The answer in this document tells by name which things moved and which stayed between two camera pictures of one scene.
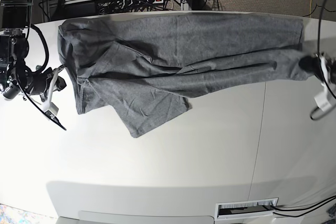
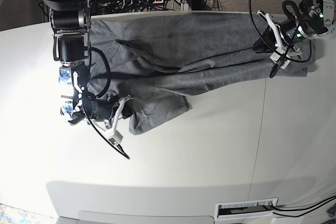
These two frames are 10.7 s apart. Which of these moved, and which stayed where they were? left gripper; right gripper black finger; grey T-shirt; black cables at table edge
Moved: left gripper; right gripper black finger
Stayed: black cables at table edge; grey T-shirt
